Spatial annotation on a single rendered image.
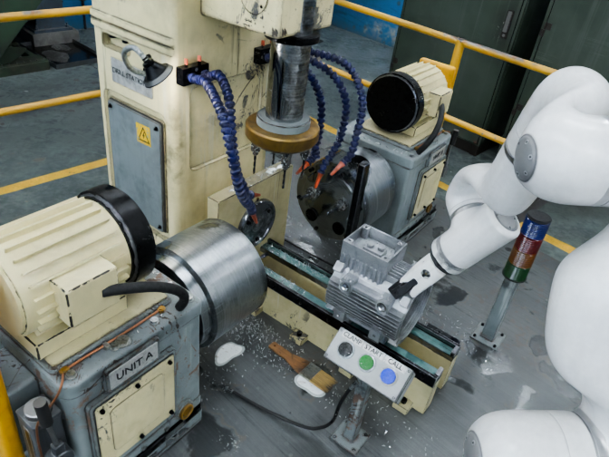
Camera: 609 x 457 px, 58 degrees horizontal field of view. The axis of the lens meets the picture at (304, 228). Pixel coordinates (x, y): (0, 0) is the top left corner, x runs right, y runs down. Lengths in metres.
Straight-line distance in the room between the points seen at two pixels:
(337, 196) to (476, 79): 3.10
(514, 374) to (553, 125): 1.06
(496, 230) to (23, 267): 0.77
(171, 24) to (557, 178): 0.89
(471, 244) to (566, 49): 3.30
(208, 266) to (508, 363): 0.88
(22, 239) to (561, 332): 0.75
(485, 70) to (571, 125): 3.90
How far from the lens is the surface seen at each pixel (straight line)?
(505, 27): 4.41
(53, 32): 6.29
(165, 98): 1.34
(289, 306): 1.48
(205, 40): 1.34
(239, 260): 1.20
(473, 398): 1.51
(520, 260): 1.49
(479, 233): 1.05
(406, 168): 1.71
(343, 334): 1.14
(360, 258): 1.28
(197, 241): 1.20
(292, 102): 1.28
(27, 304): 0.89
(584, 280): 0.69
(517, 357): 1.67
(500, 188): 0.92
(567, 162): 0.63
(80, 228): 0.94
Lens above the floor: 1.88
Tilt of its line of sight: 34 degrees down
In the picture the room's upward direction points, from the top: 8 degrees clockwise
